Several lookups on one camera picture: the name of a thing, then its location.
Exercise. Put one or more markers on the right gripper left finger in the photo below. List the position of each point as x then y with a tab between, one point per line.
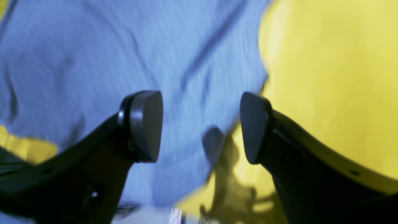
83	185

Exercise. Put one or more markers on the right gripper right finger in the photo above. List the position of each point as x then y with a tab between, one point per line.
316	185

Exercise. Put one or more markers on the grey t-shirt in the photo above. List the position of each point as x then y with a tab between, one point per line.
66	65

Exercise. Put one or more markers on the yellow table cloth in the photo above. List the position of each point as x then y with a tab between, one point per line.
331	67

